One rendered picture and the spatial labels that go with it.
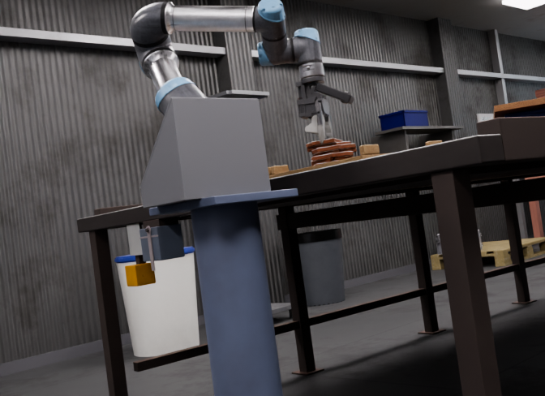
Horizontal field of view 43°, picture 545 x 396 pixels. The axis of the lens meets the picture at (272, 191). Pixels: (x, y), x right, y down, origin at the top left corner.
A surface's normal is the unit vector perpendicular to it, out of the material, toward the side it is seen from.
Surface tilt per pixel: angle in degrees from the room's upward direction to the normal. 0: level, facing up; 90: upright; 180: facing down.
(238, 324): 90
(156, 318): 94
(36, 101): 90
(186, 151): 90
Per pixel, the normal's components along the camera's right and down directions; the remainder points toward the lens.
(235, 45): 0.68, -0.12
